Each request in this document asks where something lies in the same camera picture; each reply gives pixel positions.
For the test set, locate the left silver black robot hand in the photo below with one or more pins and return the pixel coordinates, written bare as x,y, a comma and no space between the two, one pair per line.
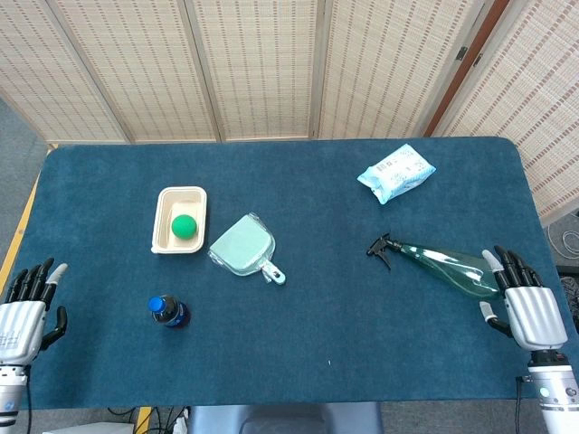
18,325

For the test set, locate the wide beige woven folding screen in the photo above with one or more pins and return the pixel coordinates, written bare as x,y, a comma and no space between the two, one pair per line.
258,68

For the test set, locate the green ball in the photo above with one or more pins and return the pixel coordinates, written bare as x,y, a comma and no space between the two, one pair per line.
184,226

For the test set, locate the white box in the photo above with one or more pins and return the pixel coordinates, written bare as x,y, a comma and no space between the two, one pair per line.
95,428

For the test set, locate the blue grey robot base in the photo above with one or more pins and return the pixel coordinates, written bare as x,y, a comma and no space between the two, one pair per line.
280,420

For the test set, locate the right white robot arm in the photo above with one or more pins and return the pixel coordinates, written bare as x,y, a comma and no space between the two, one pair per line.
556,393

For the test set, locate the green spray bottle black trigger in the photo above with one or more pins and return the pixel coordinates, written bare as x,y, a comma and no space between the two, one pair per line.
443,267

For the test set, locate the white power strip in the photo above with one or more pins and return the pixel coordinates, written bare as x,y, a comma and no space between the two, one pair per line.
181,425

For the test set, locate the dark blue table cloth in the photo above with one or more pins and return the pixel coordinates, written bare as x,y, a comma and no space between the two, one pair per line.
289,339

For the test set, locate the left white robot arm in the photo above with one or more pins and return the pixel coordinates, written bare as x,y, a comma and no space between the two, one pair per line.
11,393

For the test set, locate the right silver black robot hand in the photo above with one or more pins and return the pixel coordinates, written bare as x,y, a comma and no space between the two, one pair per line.
534,316

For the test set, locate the metal screen hinge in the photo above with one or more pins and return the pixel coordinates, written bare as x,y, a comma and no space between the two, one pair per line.
461,53

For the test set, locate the small cola bottle blue cap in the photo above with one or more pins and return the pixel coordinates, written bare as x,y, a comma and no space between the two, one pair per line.
169,312

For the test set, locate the light blue wet wipes pack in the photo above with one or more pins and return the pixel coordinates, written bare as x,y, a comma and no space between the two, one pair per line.
395,174

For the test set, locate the beige plastic food container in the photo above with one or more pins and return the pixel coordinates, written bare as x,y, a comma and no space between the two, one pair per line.
163,226

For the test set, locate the brown wooden post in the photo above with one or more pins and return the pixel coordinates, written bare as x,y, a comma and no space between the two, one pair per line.
466,68

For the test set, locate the black floor object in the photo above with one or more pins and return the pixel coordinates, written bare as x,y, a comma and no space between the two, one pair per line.
571,289

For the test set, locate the narrow beige woven folding screen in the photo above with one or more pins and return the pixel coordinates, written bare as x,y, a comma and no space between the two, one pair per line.
543,90

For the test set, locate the mint green wrapped dustpan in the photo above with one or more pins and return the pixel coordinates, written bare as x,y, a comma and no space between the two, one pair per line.
240,248

